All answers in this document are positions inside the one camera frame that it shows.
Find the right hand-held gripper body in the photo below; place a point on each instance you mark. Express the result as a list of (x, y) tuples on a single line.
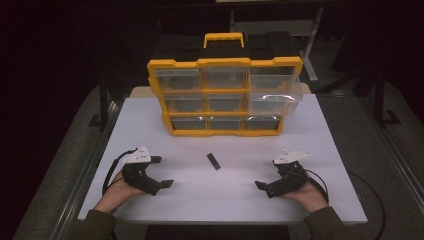
[(289, 180)]

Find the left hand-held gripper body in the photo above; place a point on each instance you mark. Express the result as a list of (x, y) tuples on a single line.
[(137, 156)]

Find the person's right hand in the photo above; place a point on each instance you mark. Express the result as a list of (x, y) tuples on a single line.
[(310, 198)]

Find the person's left hand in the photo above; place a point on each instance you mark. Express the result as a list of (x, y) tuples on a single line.
[(115, 195)]

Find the small black rectangular block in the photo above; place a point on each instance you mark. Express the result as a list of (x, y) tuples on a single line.
[(213, 161)]

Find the set of clear plastic drawers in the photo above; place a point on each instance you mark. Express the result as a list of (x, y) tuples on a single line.
[(186, 105)]

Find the black metal stand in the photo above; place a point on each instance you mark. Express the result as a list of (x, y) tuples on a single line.
[(103, 103), (380, 96)]

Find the clear plastic drawer bin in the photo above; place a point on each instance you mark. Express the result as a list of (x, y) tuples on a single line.
[(273, 103)]

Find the yellow black drawer organizer cabinet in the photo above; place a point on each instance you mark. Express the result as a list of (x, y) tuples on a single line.
[(224, 63)]

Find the grey metal stand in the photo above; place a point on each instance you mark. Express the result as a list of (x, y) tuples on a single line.
[(310, 56)]

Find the aluminium floor rail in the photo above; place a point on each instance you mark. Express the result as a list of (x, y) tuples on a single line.
[(83, 186), (396, 153)]

